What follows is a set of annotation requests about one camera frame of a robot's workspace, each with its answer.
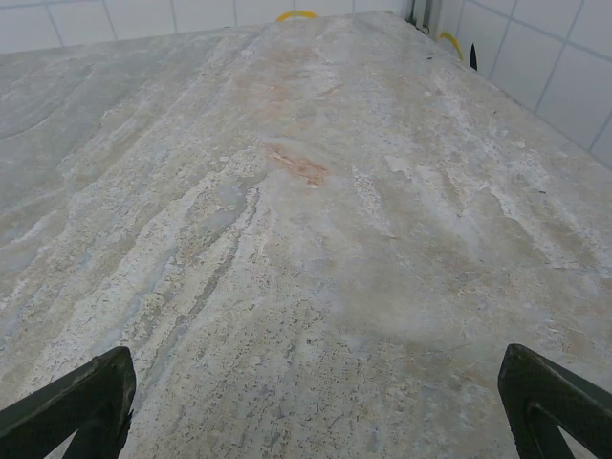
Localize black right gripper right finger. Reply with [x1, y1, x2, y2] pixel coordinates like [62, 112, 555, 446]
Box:
[497, 342, 612, 459]

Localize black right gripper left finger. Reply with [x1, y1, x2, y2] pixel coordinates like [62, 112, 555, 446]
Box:
[0, 346, 138, 459]

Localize yellow ring dolphin wall decal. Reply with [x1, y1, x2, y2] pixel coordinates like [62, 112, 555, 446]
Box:
[275, 10, 320, 24]
[438, 31, 480, 73]

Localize aluminium frame corner post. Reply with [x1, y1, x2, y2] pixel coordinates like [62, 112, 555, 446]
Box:
[404, 0, 435, 34]

